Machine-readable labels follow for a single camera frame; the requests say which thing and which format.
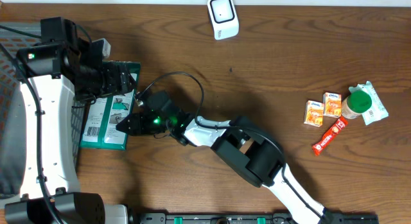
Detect white green packet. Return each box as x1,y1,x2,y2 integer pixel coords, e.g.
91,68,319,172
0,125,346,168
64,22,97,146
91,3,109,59
79,60,142,151

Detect orange tissue pack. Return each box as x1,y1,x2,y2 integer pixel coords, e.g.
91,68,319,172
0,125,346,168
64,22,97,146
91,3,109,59
323,92,342,118
304,100,324,127

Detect red orange stick packet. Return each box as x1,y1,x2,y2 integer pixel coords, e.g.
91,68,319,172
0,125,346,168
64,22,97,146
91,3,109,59
312,117,347,156

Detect light green tissue packet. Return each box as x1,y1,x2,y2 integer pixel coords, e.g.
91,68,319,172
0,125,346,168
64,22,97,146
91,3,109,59
349,81,389,125

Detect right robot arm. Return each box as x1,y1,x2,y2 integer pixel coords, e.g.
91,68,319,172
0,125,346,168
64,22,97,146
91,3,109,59
116,110,334,223

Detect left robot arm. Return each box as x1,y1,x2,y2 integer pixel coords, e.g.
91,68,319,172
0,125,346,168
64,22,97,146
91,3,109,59
4,17,137,223

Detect white barcode scanner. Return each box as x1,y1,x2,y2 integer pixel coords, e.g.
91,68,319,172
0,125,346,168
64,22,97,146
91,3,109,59
207,0,240,40

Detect grey plastic mesh basket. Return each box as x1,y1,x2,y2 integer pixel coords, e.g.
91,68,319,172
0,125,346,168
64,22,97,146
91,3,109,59
1,22,85,201

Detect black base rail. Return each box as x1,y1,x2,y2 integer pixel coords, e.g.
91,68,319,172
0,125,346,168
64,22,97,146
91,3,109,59
128,213,379,224

